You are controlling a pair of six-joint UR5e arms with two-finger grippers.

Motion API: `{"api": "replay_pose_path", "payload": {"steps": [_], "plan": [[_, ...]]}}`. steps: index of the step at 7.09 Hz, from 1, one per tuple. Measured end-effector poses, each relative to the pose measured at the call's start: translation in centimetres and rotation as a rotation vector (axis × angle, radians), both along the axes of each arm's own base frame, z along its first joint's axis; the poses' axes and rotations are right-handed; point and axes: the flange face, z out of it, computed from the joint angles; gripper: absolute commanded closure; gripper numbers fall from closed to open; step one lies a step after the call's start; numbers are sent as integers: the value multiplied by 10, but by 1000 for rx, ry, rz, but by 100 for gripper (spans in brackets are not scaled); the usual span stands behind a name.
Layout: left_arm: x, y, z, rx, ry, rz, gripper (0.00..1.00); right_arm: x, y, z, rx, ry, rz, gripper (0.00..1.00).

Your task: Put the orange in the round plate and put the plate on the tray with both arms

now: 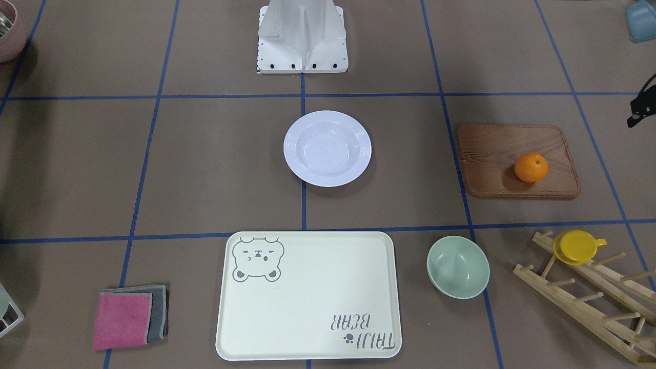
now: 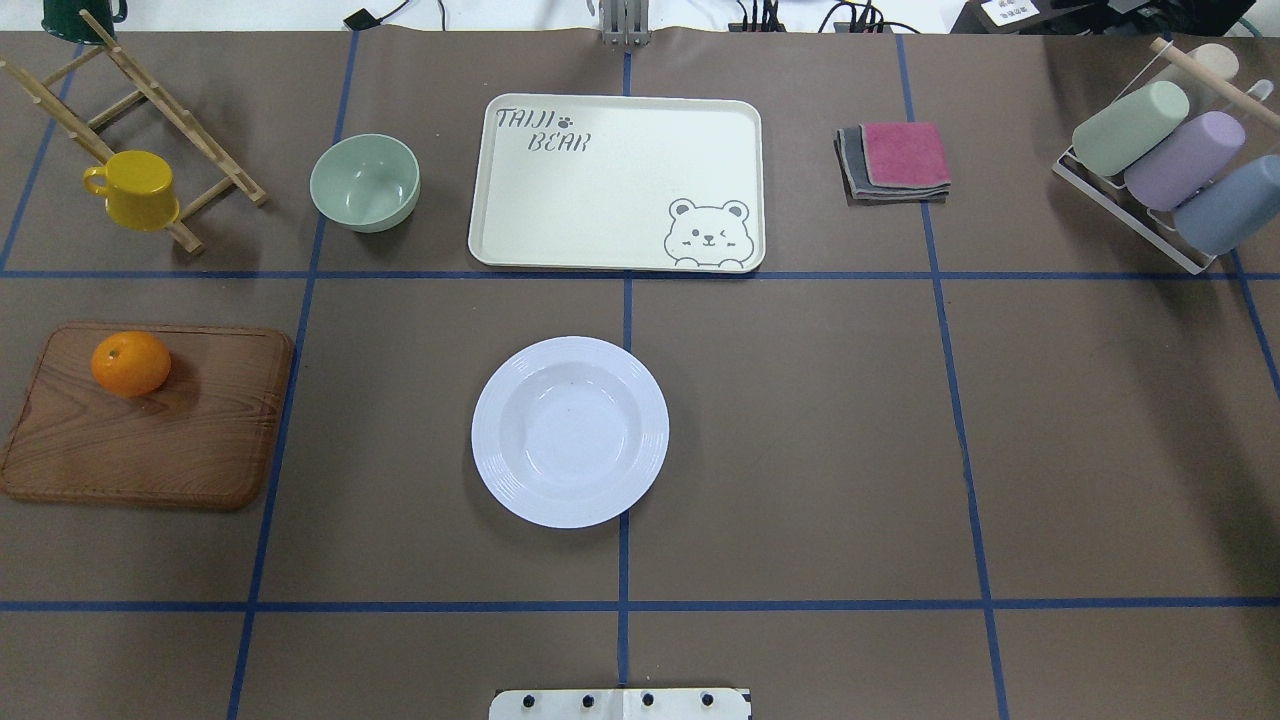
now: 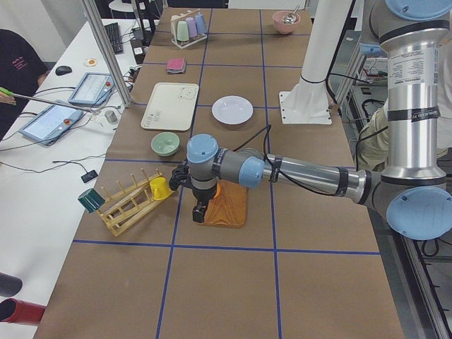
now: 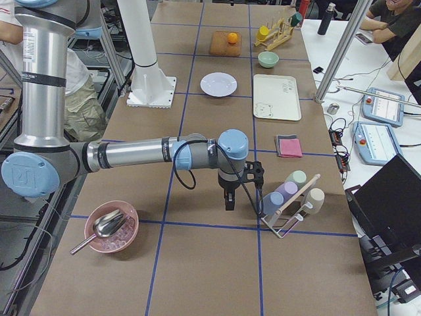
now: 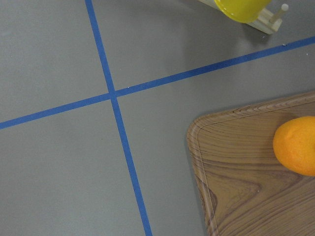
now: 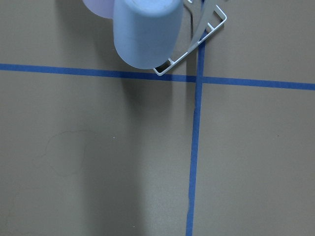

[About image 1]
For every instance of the yellow mug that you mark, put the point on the yellow mug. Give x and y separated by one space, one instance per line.
576 247

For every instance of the grey cloth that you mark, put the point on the grey cloth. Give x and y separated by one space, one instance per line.
158 311

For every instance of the orange fruit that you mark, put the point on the orange fruit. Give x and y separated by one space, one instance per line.
531 167

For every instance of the white round plate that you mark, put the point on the white round plate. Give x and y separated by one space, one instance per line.
327 148

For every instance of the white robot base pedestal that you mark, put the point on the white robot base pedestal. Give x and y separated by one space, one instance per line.
301 37

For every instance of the cream bear tray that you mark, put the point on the cream bear tray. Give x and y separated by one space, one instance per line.
309 295

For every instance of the blue cup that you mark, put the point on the blue cup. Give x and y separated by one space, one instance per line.
640 21

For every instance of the wooden peg drying rack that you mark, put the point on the wooden peg drying rack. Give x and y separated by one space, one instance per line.
616 313

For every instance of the green bowl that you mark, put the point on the green bowl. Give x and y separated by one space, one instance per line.
458 267

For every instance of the wooden cutting board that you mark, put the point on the wooden cutting board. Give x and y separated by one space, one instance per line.
487 154

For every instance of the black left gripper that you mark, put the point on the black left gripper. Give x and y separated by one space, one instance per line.
643 107

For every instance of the pink cloth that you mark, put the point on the pink cloth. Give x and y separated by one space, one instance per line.
122 320

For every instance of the pink bowl with ice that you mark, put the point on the pink bowl with ice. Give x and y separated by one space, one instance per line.
14 32

